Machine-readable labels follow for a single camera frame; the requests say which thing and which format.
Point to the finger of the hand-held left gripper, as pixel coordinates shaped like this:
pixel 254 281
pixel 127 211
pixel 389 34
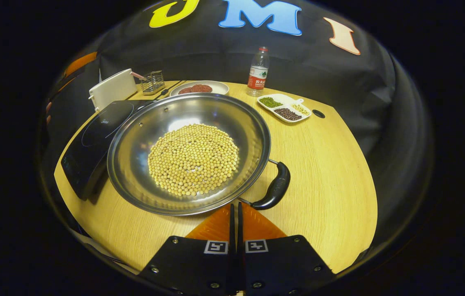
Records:
pixel 80 62
pixel 65 85

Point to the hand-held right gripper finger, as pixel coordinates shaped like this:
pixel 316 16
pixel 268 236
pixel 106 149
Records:
pixel 240 230
pixel 232 230

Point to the black induction cooktop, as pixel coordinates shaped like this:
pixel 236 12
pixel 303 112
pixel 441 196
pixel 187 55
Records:
pixel 93 144

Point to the stainless steel pot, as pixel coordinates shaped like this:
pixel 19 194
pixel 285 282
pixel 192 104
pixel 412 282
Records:
pixel 142 135

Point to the white toaster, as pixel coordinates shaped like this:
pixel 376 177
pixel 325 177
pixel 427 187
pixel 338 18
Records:
pixel 113 88

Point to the pile of soybeans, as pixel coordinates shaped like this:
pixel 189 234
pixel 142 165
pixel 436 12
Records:
pixel 193 160

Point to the red meat slices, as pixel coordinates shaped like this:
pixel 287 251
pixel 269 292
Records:
pixel 197 89

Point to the dark beans pile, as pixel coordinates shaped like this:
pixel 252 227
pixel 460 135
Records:
pixel 287 114

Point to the green mung beans pile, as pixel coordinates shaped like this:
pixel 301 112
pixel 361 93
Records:
pixel 270 102

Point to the white divided dish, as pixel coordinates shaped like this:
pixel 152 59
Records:
pixel 286 105

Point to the pale beans pile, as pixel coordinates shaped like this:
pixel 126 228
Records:
pixel 300 109

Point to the white round plate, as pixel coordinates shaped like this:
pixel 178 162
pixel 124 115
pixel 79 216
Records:
pixel 220 87

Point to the clear plastic water bottle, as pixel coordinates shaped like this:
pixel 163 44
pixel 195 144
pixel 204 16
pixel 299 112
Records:
pixel 258 74

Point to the black backdrop cloth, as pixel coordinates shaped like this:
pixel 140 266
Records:
pixel 318 74

